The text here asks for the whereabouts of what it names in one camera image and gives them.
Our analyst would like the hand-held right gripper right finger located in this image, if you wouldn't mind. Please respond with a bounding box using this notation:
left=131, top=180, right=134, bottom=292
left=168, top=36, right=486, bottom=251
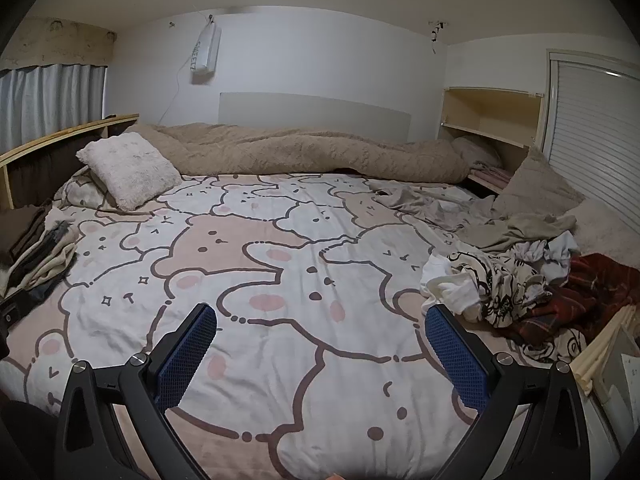
left=424, top=303, right=592, bottom=480

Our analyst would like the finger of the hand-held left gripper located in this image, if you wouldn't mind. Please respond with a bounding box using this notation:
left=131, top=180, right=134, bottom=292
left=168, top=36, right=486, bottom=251
left=0, top=291, right=35, bottom=333

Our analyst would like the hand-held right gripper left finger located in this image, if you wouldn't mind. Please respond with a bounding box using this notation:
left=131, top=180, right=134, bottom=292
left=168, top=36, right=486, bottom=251
left=52, top=303, right=218, bottom=480

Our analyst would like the black and white print garment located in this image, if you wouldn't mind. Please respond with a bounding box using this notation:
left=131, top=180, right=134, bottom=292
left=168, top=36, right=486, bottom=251
left=447, top=250, right=588, bottom=363

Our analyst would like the cream folded garment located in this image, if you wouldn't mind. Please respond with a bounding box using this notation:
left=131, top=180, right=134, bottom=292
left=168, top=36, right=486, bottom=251
left=20, top=225, right=78, bottom=291

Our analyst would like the dark folded garment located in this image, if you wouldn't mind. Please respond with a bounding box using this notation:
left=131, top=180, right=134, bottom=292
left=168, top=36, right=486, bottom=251
left=0, top=200, right=66, bottom=306

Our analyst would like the dark cloth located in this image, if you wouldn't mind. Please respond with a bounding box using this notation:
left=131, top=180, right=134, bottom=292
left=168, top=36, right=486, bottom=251
left=0, top=400, right=57, bottom=480

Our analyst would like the cream folded cloth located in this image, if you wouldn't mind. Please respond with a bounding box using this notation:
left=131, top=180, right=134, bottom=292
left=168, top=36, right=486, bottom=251
left=572, top=305, right=636, bottom=396

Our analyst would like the light blue garment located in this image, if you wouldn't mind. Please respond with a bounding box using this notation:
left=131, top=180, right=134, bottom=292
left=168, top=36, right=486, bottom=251
left=510, top=232, right=581, bottom=276

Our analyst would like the olive beige garment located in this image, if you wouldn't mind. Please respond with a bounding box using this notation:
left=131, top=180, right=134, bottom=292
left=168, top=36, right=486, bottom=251
left=457, top=212, right=578, bottom=253

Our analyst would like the bear print bed sheet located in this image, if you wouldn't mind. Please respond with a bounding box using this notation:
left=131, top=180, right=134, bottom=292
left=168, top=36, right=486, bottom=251
left=0, top=170, right=591, bottom=480

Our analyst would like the red plaid garment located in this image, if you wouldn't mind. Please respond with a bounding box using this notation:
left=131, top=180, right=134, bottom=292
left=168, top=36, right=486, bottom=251
left=495, top=254, right=640, bottom=346

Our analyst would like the beige wrinkled cloth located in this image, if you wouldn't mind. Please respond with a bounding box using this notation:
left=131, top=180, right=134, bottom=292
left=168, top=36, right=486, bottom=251
left=370, top=180, right=506, bottom=231

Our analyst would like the white box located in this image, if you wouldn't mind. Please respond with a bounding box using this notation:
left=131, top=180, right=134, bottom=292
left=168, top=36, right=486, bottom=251
left=595, top=320, right=640, bottom=411

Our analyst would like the wooden headboard shelf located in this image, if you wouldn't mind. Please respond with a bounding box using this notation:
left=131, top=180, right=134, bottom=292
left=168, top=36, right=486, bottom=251
left=0, top=113, right=141, bottom=211

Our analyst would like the white fluffy pillow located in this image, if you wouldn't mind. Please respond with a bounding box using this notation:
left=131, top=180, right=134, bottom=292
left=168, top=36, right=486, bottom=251
left=76, top=132, right=182, bottom=211

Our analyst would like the pink folded cloth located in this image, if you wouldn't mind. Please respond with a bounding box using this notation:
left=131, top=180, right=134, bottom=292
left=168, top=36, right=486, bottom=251
left=470, top=160, right=513, bottom=183

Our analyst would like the beige fluffy cushion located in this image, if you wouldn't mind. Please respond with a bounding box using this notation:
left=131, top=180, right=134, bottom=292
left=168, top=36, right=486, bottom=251
left=492, top=146, right=586, bottom=221

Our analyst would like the white fluffy blanket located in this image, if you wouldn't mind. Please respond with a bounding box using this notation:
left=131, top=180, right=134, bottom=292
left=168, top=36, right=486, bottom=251
left=570, top=197, right=640, bottom=266

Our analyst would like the grey curtain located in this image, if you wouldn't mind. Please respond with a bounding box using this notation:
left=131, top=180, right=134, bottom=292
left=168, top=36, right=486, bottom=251
left=0, top=63, right=108, bottom=158

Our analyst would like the grey pillow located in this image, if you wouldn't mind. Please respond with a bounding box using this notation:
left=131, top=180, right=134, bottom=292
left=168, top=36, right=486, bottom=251
left=452, top=136, right=503, bottom=168

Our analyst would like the beige fluffy comforter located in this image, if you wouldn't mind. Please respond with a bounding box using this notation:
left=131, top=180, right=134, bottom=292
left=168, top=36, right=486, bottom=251
left=125, top=122, right=473, bottom=186

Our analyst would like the beige curtain valance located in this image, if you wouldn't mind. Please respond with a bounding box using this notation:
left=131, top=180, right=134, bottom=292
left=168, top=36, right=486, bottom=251
left=0, top=16, right=117, bottom=72

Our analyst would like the white louvre door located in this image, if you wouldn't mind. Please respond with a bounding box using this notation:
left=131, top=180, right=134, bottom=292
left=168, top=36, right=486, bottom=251
left=542, top=50, right=640, bottom=201

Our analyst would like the white wall device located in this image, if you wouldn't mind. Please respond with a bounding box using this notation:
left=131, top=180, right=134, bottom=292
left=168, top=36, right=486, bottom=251
left=190, top=22, right=222, bottom=86

